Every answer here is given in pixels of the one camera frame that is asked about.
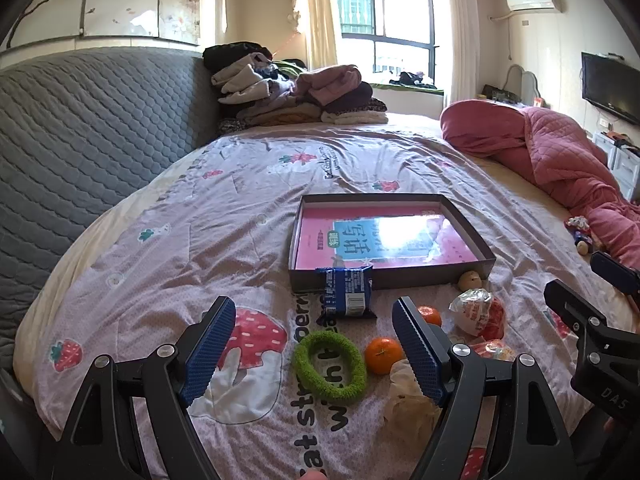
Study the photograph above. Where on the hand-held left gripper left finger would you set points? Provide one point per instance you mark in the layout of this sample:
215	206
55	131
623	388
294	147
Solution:
210	350

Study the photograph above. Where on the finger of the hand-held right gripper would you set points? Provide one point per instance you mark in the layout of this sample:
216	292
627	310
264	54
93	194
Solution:
570	307
615	270

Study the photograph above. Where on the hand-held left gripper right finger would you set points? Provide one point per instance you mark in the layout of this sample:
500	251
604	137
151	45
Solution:
417	355

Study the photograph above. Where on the orange tangerine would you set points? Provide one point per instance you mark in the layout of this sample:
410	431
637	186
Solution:
430	316
382	355

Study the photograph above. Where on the red ball snack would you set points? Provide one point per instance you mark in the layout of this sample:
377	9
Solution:
477	315

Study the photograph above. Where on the grey cardboard box tray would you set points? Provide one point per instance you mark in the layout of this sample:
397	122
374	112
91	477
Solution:
410	278

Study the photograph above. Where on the brown walnut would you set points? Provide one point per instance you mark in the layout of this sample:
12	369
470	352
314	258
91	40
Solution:
470	280

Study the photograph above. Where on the green fuzzy hair scrunchie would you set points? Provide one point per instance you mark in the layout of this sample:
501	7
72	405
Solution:
305	360

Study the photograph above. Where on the small walnut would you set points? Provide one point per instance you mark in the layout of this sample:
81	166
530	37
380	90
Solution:
583	248

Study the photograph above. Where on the small blue snack packet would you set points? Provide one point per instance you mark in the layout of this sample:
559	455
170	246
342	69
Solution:
580	236

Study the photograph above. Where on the white drawer cabinet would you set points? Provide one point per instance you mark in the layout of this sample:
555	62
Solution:
620	160

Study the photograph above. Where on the pink quilted blanket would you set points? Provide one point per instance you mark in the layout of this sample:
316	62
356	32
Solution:
550	150

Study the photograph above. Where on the white framed mirror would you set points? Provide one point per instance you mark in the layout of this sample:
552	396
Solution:
520	82

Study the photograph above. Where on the grey quilted headboard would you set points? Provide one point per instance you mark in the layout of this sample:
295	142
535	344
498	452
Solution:
90	135

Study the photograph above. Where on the pile of folded clothes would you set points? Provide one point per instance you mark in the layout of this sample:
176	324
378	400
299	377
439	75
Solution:
300	90

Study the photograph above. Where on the dark clothes on windowsill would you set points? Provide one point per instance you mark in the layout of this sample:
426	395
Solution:
412	78

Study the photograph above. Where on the cream curtain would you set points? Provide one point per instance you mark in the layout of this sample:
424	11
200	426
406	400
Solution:
315	15
460	35

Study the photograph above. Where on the white air conditioner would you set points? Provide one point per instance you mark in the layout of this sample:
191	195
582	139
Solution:
532	0

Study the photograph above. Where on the window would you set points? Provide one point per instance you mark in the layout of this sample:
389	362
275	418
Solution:
385	25

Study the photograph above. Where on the black wall television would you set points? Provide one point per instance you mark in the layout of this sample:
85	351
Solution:
610	85

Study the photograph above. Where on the floral wall panels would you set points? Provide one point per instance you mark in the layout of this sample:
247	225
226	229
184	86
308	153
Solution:
125	0

